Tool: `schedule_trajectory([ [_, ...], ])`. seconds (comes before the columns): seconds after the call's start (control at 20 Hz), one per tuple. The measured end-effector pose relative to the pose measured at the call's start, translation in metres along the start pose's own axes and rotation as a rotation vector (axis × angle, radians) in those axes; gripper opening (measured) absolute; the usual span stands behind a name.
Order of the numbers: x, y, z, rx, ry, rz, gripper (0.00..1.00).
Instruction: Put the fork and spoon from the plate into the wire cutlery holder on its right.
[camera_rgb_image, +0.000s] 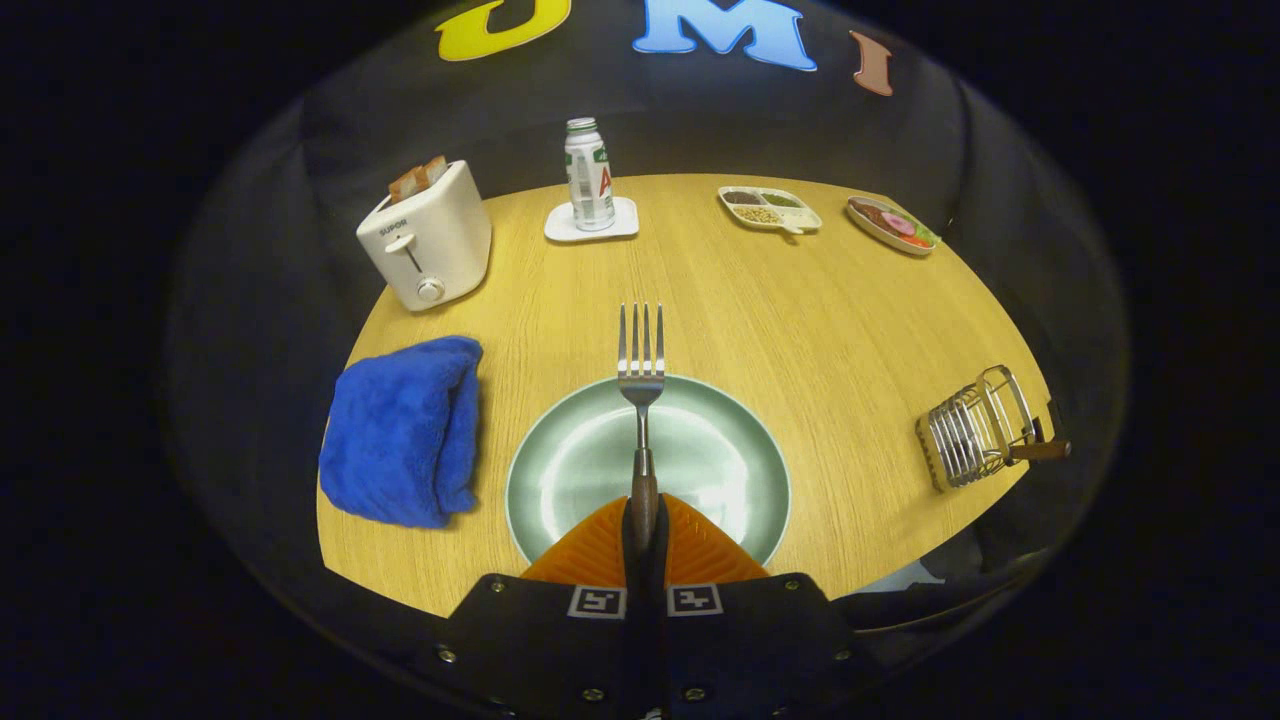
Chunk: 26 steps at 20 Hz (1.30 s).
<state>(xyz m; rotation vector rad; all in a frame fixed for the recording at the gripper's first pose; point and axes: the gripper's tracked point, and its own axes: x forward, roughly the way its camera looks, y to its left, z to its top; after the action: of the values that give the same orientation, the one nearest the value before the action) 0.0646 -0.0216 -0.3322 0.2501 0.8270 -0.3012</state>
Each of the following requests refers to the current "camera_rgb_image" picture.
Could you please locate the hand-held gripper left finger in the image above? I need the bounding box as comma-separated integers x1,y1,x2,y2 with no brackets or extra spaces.
430,493,646,720

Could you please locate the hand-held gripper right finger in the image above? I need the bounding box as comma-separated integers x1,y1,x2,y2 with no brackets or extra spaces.
645,493,866,720

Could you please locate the fork with wooden handle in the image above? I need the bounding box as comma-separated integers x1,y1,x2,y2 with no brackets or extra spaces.
617,303,667,561

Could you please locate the pale green plate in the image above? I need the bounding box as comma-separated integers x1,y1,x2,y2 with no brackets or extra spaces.
505,375,792,569

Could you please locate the blue towel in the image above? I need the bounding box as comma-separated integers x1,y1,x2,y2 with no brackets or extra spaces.
318,335,485,530

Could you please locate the white toaster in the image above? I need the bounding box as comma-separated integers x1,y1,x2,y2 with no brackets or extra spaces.
356,160,493,313

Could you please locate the white square coaster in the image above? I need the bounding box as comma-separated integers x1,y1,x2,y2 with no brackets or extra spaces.
544,196,640,243

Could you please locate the divided dish of grains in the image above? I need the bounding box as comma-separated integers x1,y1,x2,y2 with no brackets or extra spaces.
717,186,823,236

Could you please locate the black backdrop cloth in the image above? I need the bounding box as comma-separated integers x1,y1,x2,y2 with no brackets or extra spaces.
160,0,1131,651

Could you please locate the plate of toy food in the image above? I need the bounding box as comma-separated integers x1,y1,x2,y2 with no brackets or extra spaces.
846,196,939,257

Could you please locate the white drink bottle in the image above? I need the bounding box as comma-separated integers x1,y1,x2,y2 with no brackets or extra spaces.
564,117,616,233

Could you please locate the metal wire basket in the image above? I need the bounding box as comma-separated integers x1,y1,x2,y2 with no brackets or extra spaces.
915,365,1051,493

